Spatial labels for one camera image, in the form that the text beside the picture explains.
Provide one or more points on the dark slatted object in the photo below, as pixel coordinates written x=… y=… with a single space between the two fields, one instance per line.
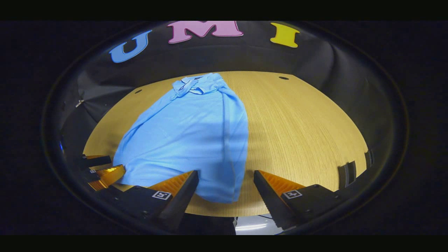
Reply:
x=351 y=171

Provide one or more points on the black backdrop cloth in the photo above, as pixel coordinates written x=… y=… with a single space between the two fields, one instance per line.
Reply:
x=315 y=59

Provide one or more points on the white backdrop clip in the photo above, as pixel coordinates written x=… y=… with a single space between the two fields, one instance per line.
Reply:
x=79 y=102

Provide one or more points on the light blue T-shirt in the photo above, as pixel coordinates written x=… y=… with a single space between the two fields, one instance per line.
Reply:
x=192 y=140

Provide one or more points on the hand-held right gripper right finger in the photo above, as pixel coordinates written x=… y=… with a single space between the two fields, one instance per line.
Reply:
x=267 y=199

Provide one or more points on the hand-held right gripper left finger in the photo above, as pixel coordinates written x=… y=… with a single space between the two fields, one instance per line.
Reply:
x=182 y=199

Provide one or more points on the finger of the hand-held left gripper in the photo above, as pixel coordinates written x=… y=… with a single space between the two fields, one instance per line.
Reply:
x=99 y=161
x=108 y=175

